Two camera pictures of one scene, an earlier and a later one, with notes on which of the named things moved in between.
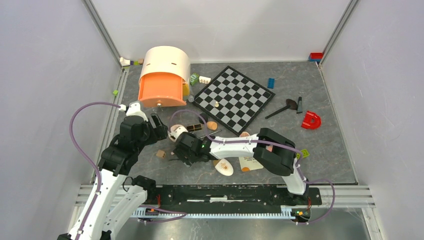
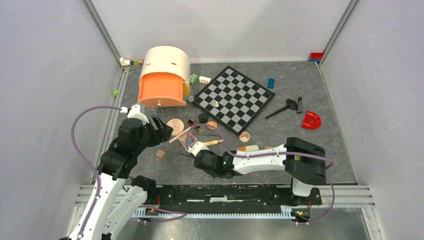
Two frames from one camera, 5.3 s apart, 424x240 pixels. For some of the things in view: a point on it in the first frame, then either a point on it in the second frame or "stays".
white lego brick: (204, 80) stays
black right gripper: (181, 156) → (210, 152)
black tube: (299, 108) stays
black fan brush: (290, 103) stays
